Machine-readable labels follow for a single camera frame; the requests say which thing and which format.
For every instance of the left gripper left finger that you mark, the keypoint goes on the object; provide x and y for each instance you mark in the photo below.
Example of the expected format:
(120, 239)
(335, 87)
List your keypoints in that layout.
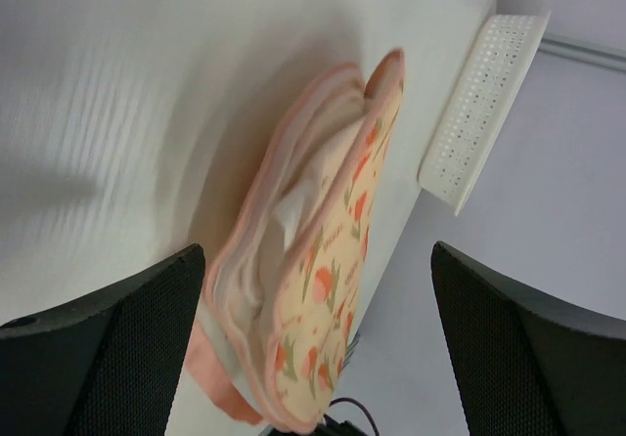
(106, 363)

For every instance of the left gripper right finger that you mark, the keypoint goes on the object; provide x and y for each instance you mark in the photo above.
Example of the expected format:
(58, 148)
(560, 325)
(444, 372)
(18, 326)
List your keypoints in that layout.
(526, 362)

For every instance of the right aluminium frame post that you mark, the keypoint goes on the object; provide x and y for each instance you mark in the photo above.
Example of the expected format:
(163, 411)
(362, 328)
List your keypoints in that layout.
(583, 52)

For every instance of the floral mesh laundry bag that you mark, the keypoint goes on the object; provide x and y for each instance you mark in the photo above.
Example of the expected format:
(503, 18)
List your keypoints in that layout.
(287, 377)

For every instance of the white perforated plastic basket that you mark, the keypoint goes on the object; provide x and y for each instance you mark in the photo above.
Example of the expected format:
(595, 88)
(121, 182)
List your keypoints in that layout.
(484, 93)

